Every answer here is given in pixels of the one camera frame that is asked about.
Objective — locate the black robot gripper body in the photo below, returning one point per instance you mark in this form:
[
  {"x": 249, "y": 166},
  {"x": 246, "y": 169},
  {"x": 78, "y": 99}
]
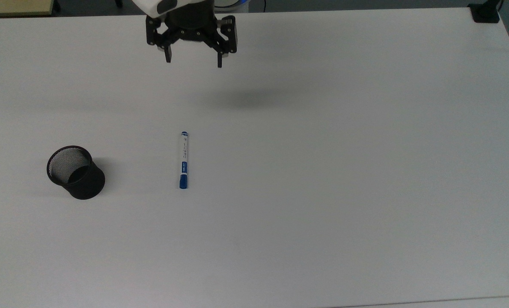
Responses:
[{"x": 192, "y": 21}]

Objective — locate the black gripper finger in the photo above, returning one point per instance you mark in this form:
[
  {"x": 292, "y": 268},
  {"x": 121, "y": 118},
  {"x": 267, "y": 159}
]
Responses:
[
  {"x": 229, "y": 36},
  {"x": 153, "y": 34}
]

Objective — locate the blue and white marker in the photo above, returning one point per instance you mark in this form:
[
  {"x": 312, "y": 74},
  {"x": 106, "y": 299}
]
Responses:
[{"x": 184, "y": 160}]

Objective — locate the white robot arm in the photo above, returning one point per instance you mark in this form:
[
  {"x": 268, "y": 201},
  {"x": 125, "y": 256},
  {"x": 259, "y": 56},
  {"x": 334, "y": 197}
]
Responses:
[{"x": 149, "y": 5}]

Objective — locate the white and blue round base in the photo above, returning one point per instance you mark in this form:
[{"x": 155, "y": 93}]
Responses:
[{"x": 233, "y": 3}]

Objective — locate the light wooden table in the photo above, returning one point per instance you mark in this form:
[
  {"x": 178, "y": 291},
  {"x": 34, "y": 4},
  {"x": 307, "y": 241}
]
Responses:
[{"x": 14, "y": 6}]

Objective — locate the black mesh pen cup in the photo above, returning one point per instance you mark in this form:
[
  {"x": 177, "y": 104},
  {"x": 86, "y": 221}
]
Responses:
[{"x": 85, "y": 182}]

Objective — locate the black camera stand with clamp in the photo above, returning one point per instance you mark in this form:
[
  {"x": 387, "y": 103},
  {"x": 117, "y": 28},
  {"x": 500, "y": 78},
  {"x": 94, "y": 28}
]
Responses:
[{"x": 485, "y": 13}]

